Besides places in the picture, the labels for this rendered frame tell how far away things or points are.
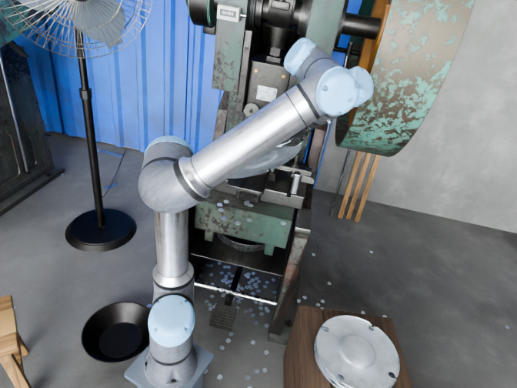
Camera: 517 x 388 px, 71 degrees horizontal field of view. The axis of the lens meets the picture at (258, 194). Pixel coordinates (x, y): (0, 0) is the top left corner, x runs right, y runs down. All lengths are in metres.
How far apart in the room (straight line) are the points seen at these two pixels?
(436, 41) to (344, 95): 0.41
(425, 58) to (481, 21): 1.69
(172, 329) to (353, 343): 0.69
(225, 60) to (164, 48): 1.47
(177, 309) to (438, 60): 0.90
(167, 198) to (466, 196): 2.65
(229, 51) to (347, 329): 1.07
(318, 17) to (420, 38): 0.38
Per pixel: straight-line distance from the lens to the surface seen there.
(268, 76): 1.35
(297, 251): 1.42
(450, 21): 1.02
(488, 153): 2.99
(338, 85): 0.64
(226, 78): 1.34
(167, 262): 1.01
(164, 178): 0.72
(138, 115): 3.02
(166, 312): 1.01
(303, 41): 0.78
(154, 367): 1.12
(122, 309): 1.85
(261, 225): 1.44
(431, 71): 1.03
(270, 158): 1.20
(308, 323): 1.47
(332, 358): 1.36
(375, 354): 1.43
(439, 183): 3.01
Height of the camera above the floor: 1.47
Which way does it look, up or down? 33 degrees down
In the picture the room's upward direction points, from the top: 10 degrees clockwise
